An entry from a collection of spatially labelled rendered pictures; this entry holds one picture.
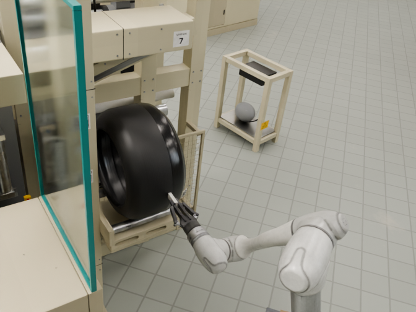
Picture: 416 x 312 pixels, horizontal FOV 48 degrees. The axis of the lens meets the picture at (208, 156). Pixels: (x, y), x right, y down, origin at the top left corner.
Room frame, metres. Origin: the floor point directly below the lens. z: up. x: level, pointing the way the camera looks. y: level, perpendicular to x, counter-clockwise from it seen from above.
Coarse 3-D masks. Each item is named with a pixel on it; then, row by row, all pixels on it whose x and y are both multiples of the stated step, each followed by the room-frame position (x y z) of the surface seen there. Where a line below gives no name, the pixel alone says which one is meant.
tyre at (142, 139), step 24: (96, 120) 1.93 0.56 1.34; (120, 120) 1.79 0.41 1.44; (144, 120) 1.82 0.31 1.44; (168, 120) 1.89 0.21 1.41; (120, 144) 1.69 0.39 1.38; (144, 144) 1.70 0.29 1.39; (168, 144) 1.75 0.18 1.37; (120, 168) 2.02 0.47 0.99; (144, 168) 1.63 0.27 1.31; (168, 168) 1.69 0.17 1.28; (120, 192) 1.90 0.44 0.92; (144, 192) 1.60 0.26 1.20; (168, 192) 1.66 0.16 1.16; (144, 216) 1.64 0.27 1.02
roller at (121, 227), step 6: (168, 210) 1.81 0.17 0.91; (150, 216) 1.75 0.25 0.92; (156, 216) 1.76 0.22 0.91; (162, 216) 1.78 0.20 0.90; (120, 222) 1.68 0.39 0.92; (126, 222) 1.68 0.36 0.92; (132, 222) 1.69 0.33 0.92; (138, 222) 1.70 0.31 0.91; (144, 222) 1.72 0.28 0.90; (114, 228) 1.63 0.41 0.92; (120, 228) 1.65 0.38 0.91; (126, 228) 1.66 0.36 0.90
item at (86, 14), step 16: (80, 0) 1.64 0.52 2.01; (96, 144) 1.66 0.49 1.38; (96, 160) 1.66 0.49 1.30; (96, 176) 1.66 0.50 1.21; (96, 192) 1.65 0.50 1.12; (96, 208) 1.65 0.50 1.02; (96, 224) 1.65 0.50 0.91; (96, 240) 1.65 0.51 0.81; (96, 256) 1.64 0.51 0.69; (96, 272) 1.64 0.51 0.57
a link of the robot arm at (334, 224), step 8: (304, 216) 1.23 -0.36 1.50; (312, 216) 1.21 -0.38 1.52; (320, 216) 1.19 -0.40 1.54; (328, 216) 1.17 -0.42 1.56; (336, 216) 1.17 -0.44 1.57; (344, 216) 1.19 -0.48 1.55; (296, 224) 1.21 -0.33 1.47; (304, 224) 1.16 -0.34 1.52; (312, 224) 1.14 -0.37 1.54; (320, 224) 1.14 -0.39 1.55; (328, 224) 1.15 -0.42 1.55; (336, 224) 1.14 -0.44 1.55; (344, 224) 1.16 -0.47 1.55; (328, 232) 1.12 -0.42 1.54; (336, 232) 1.13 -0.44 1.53; (344, 232) 1.14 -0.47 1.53; (336, 240) 1.13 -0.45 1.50
